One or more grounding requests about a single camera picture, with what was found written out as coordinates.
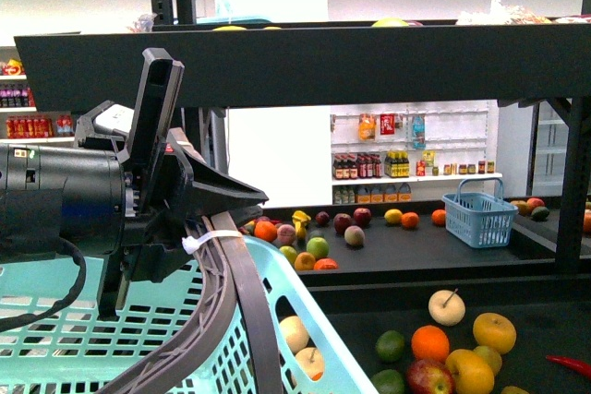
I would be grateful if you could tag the green lime upper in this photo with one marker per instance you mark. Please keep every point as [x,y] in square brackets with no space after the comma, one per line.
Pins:
[390,346]

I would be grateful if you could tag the yellow orange round fruit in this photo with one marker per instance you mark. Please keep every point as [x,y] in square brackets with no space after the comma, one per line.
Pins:
[495,331]

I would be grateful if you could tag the red chili pepper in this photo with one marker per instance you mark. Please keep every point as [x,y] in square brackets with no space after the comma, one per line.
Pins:
[578,366]

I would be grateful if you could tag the dark red apple left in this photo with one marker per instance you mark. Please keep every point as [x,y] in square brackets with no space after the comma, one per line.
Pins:
[341,222]

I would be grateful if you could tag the orange on near shelf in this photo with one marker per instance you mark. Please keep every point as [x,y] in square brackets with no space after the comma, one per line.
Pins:
[430,342]

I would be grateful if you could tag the orange near blue basket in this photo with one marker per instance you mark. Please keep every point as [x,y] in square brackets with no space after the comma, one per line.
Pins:
[438,217]

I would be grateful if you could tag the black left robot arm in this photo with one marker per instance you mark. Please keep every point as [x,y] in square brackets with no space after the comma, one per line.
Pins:
[37,204]

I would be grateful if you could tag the white zip tie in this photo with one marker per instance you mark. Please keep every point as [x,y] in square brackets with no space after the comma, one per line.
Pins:
[192,245]

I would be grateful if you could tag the peach on far shelf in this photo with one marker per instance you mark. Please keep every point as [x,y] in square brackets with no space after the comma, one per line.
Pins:
[354,236]

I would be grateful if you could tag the green apple top shelf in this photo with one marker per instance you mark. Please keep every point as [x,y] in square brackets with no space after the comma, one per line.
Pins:
[390,23]

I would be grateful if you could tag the black metal shelf rack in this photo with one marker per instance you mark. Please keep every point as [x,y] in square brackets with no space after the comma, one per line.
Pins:
[344,63]

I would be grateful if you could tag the dark red apple right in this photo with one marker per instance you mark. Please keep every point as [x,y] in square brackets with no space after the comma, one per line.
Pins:
[362,217]

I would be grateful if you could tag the dark red apple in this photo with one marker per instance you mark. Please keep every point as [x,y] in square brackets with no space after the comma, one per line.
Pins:
[362,217]
[341,222]

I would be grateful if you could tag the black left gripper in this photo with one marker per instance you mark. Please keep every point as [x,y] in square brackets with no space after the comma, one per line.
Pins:
[131,194]

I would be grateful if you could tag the white sauce shelf unit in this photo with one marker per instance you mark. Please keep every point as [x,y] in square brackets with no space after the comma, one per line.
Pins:
[383,153]

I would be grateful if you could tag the orange beside far lemon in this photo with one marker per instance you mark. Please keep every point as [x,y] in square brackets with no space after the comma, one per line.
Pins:
[410,220]

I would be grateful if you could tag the red apple near shelf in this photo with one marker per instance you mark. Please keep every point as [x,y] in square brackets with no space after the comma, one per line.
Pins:
[429,376]

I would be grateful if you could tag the small blue shelf basket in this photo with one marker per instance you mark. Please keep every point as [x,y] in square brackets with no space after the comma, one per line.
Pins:
[478,219]

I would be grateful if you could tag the cream pear near shelf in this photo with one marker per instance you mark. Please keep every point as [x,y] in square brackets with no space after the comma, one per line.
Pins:
[446,307]

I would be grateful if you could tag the green lime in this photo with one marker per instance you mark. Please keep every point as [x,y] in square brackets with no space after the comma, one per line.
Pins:
[390,346]
[388,381]

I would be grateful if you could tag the green apple far shelf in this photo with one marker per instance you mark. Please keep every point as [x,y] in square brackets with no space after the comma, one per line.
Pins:
[318,247]

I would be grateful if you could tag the large orange far shelf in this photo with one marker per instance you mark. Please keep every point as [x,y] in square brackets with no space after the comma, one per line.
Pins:
[265,230]

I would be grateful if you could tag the green lime lower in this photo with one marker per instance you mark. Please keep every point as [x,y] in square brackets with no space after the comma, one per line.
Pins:
[388,381]

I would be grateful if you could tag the yellow starfruit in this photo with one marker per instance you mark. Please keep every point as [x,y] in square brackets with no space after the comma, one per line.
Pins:
[301,221]

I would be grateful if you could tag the blue basket on top shelf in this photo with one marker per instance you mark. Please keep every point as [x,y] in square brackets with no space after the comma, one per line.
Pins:
[225,14]

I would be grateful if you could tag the white beverage shelf unit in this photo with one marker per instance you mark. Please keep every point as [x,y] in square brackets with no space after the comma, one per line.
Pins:
[21,119]

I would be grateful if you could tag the green apple shelf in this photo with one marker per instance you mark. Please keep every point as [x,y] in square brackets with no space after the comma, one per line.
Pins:
[390,23]
[318,247]

